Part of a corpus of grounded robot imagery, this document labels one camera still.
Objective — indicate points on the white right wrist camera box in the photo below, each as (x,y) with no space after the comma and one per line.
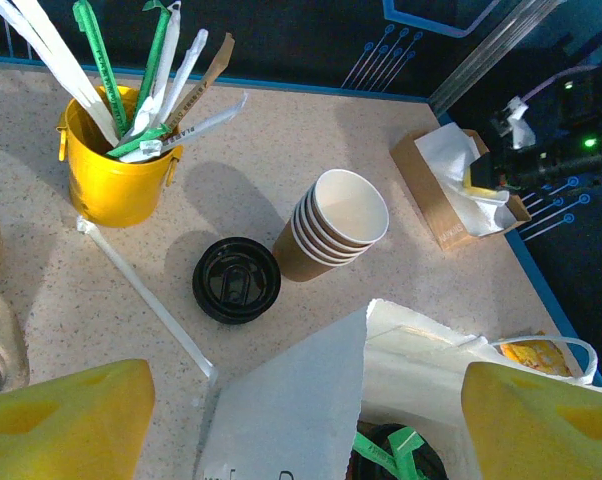
(521,130)

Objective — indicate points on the green straw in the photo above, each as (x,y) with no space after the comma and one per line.
(406,440)
(141,140)
(101,65)
(373,447)
(156,50)

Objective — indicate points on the white printed paper bag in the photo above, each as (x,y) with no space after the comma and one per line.
(291,390)

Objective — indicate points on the brown wrapped straw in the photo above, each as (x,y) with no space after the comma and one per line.
(206,75)

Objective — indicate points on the clear straw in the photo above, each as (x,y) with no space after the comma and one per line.
(146,299)

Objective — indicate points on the yellow metal bucket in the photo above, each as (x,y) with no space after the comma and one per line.
(116,190)

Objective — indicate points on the brown cardboard napkin box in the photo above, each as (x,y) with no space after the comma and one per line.
(426,195)

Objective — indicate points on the aluminium frame post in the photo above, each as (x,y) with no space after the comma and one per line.
(493,50)

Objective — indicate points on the yellow snack packet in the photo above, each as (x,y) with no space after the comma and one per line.
(531,357)

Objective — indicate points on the white paper napkins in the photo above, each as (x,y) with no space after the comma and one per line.
(446,150)

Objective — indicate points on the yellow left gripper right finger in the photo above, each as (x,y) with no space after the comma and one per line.
(541,430)

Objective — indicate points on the stack of paper cups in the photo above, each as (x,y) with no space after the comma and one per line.
(293,265)

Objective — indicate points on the beige pulp cup carrier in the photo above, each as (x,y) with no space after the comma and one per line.
(1,340)

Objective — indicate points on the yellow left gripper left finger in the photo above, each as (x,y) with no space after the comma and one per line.
(66,430)

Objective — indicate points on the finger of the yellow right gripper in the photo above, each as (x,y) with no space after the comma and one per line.
(481,190)
(480,167)

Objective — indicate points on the brown paper cup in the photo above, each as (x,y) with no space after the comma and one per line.
(322,234)
(316,240)
(351,205)
(310,245)

